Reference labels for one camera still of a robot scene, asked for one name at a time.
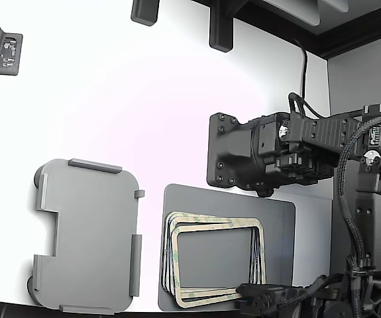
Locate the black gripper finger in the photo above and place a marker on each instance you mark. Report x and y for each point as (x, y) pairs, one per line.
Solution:
(247, 289)

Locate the rectangular frame with tape liner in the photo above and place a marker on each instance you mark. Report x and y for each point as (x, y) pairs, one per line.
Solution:
(162, 265)
(167, 251)
(176, 265)
(210, 221)

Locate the dark gray wall bracket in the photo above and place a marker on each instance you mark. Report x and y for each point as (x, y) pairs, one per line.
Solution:
(144, 11)

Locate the light gray plastic box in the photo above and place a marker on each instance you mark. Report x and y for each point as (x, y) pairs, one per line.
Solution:
(90, 225)

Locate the black wall bracket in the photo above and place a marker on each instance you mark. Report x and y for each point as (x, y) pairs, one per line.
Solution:
(221, 30)

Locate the dark gray foam mat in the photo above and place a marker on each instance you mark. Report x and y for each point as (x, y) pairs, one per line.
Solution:
(273, 238)

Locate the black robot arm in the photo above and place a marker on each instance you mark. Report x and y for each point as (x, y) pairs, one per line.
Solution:
(230, 149)

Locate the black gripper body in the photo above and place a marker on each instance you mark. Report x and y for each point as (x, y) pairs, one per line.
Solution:
(269, 304)

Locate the black enclosure frame beam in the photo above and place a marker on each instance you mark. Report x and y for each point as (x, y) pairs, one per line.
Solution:
(336, 39)

